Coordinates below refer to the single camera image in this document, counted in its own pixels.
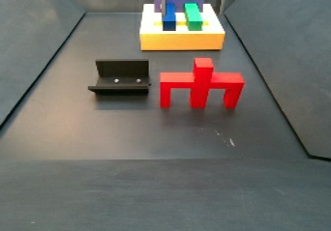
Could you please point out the red m-shaped block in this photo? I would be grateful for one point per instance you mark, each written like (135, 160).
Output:
(199, 81)

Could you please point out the yellow wooden board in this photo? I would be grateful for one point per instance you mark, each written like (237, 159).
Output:
(181, 39)

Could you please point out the green rectangular block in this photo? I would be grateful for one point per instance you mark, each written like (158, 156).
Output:
(193, 16)

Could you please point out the blue rectangular block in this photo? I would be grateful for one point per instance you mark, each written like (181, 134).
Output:
(169, 18)

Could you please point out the black angled bracket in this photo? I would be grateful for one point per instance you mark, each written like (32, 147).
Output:
(122, 77)

